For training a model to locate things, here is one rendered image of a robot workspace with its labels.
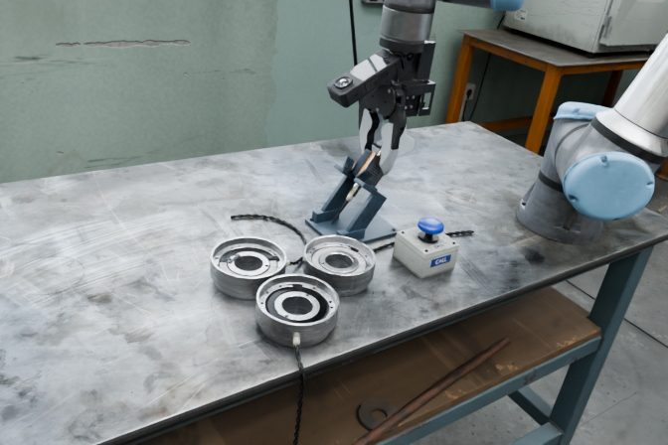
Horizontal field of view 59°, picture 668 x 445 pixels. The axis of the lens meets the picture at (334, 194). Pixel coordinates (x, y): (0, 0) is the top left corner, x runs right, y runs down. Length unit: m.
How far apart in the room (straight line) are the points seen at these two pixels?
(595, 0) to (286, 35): 1.34
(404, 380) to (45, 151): 1.67
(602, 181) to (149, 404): 0.67
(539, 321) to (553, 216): 0.31
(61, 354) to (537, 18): 2.69
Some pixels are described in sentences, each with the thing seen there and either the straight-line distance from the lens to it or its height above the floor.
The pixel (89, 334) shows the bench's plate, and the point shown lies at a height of 0.80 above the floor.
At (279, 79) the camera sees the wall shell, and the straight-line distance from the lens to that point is 2.60.
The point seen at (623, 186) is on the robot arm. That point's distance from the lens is 0.94.
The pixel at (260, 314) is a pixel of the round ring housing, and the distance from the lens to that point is 0.74.
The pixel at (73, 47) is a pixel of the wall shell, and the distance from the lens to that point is 2.28.
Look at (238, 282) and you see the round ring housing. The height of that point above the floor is 0.83.
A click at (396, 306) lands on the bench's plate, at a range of 0.84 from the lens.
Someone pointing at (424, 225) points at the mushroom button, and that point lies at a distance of 0.90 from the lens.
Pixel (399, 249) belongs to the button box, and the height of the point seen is 0.82.
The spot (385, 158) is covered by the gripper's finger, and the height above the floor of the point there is 0.94.
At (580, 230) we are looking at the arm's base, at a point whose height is 0.83.
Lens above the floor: 1.30
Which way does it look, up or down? 27 degrees down
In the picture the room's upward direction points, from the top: 7 degrees clockwise
